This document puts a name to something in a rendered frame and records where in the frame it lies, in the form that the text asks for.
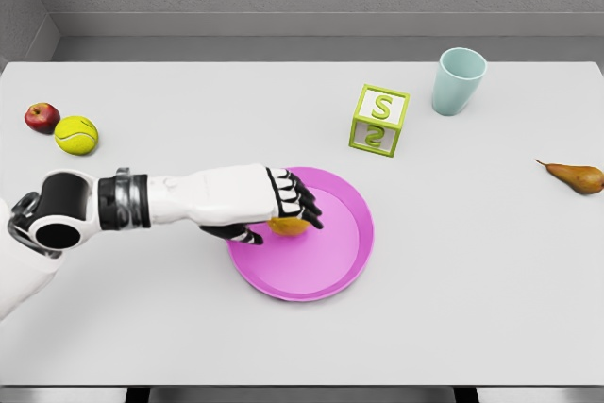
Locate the yellow tennis ball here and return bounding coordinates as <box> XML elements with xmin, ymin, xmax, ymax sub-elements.
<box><xmin>54</xmin><ymin>115</ymin><xmax>100</xmax><ymax>157</ymax></box>

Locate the brown pear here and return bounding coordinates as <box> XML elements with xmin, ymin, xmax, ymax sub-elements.
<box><xmin>534</xmin><ymin>159</ymin><xmax>604</xmax><ymax>195</ymax></box>

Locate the light teal cup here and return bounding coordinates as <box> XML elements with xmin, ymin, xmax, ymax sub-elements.
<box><xmin>431</xmin><ymin>47</ymin><xmax>488</xmax><ymax>117</ymax></box>

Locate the yellow lemon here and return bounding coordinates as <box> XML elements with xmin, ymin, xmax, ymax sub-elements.
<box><xmin>268</xmin><ymin>217</ymin><xmax>310</xmax><ymax>239</ymax></box>

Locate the pink round plate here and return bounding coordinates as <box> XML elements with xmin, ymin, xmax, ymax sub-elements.
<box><xmin>226</xmin><ymin>166</ymin><xmax>375</xmax><ymax>302</ymax></box>

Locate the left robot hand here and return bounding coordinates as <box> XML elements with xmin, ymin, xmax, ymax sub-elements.
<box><xmin>193</xmin><ymin>163</ymin><xmax>326</xmax><ymax>247</ymax></box>

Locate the red apple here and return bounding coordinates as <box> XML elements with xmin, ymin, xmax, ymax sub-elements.
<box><xmin>24</xmin><ymin>102</ymin><xmax>62</xmax><ymax>135</ymax></box>

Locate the green letter S block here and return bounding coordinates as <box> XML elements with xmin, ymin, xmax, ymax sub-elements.
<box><xmin>348</xmin><ymin>83</ymin><xmax>411</xmax><ymax>159</ymax></box>

